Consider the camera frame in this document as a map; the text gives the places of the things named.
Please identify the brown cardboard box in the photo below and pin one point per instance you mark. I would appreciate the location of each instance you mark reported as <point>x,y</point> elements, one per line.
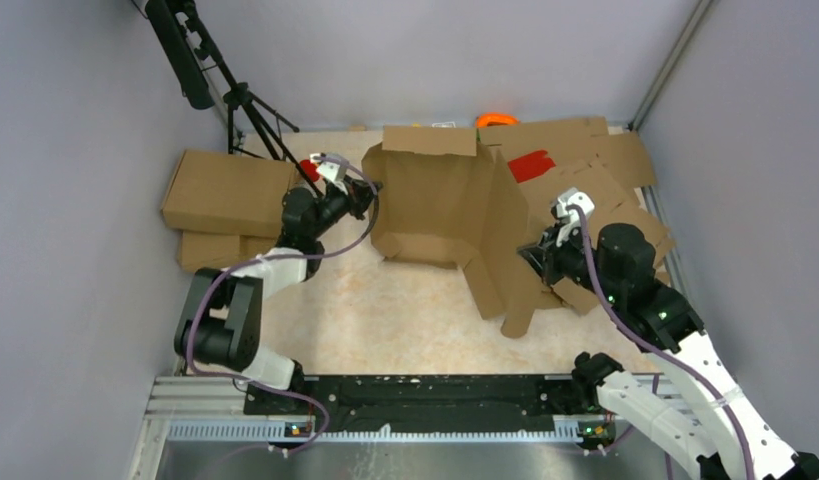
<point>218,193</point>
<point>448,201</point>

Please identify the folded brown cardboard box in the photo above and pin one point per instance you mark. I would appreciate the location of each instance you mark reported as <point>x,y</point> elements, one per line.
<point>218,193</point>

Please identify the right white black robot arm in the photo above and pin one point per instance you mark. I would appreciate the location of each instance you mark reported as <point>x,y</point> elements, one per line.
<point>719,434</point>

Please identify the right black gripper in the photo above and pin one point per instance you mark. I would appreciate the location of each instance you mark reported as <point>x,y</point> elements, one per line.
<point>544,253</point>

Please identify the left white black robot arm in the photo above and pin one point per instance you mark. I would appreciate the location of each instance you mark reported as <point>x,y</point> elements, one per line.
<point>220,323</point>

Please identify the red yellow toy spool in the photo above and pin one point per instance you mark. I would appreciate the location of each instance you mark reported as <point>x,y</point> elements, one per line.
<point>310,170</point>

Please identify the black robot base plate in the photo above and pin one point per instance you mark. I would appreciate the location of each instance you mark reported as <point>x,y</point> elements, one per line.
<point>429,403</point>

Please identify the lower folded cardboard box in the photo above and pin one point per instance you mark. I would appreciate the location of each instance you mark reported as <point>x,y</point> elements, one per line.
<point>198,250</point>

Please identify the stack of flat cardboard sheets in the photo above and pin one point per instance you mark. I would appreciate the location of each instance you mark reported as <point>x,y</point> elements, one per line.
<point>609,168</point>

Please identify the black camera tripod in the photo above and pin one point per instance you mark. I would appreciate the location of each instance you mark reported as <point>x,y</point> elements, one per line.
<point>207,82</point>

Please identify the red plastic sheet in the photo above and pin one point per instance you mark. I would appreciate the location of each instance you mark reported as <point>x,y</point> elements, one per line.
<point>530,165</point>

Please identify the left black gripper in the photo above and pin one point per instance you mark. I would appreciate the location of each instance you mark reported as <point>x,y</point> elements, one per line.
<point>357,194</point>

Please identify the orange plastic ring toy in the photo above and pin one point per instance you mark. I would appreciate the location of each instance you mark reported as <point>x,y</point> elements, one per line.
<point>493,119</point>

